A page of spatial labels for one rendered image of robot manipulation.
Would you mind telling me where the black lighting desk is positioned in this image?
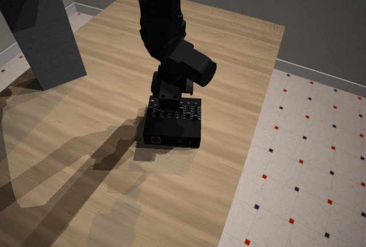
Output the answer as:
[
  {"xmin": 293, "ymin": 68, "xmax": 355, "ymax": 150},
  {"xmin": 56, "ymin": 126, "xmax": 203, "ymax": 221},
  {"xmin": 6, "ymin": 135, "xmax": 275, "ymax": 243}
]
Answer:
[{"xmin": 143, "ymin": 95, "xmax": 201, "ymax": 148}]

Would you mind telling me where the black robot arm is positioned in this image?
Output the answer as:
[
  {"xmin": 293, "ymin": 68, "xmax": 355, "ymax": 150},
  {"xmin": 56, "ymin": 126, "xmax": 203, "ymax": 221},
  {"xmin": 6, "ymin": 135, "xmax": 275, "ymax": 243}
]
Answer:
[{"xmin": 138, "ymin": 0, "xmax": 217, "ymax": 113}]

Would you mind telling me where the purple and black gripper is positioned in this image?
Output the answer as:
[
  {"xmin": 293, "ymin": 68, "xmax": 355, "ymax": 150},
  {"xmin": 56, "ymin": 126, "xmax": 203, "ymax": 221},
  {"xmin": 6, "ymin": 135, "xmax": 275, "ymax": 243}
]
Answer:
[{"xmin": 151, "ymin": 67, "xmax": 193, "ymax": 101}]

